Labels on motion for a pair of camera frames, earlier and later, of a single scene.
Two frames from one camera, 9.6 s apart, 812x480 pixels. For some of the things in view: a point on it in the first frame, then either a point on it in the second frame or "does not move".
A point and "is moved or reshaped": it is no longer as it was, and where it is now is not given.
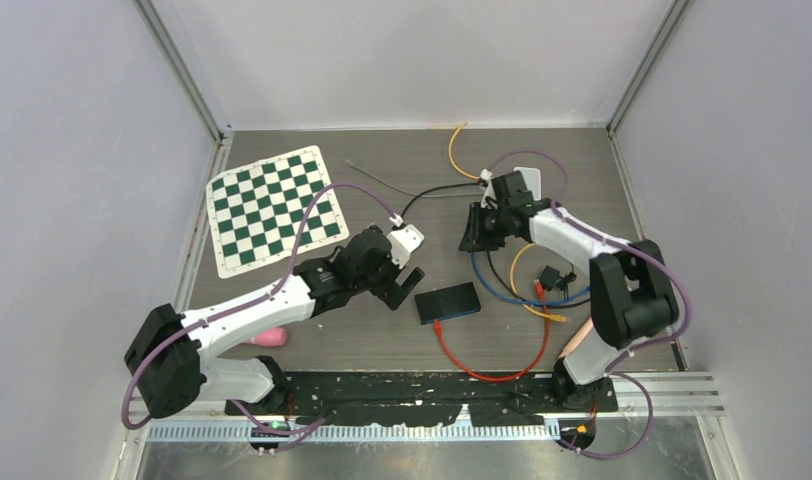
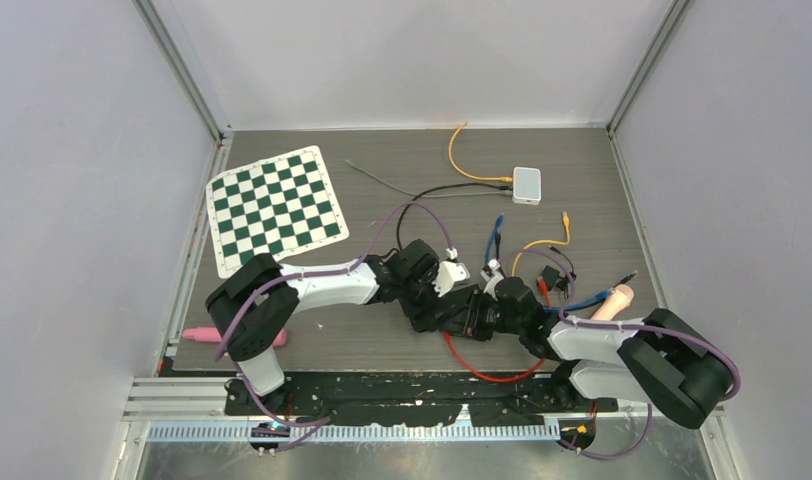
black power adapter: [550, 276] does not move
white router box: [532, 179] does not move
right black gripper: [476, 239] -> [488, 298]
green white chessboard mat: [255, 211] does not move
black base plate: [421, 397] does not move
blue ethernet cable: [514, 300] is moved or reshaped
